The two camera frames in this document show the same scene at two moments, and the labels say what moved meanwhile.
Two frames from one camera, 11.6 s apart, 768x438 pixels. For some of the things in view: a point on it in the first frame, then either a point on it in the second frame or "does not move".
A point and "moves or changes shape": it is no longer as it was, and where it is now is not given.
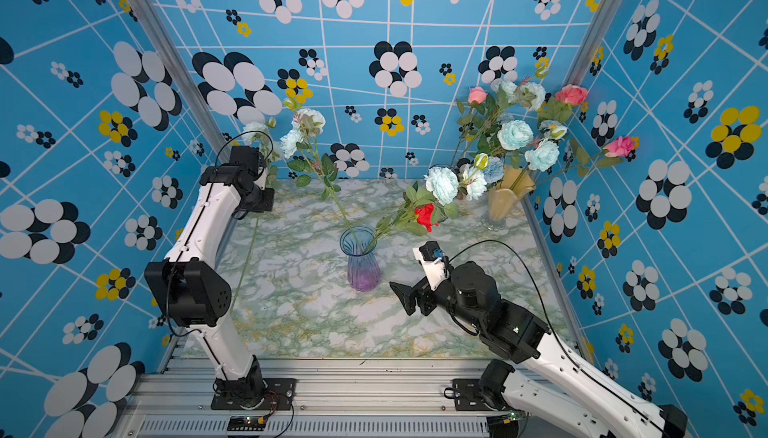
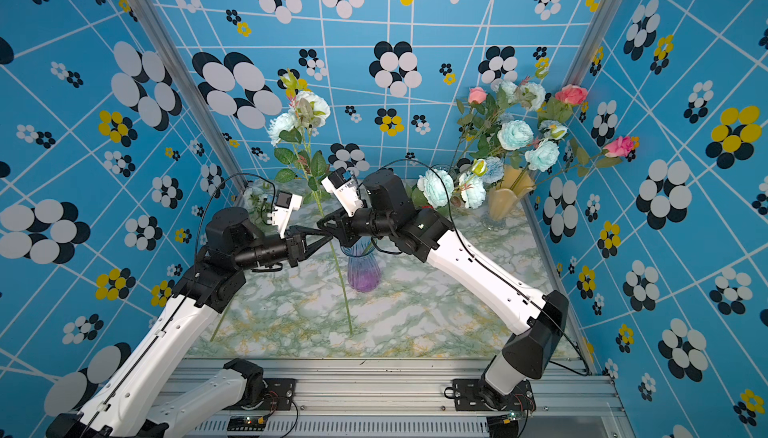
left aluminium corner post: x=152 y=17 does not move
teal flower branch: x=299 y=143 moves or changes shape
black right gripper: x=409 y=295 → x=341 y=220
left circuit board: x=246 y=423 does not move
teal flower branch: x=263 y=135 moves or changes shape
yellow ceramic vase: x=517 y=183 does not move
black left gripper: x=268 y=202 → x=297 y=242
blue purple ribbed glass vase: x=363 y=271 does not move
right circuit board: x=504 y=426 does not move
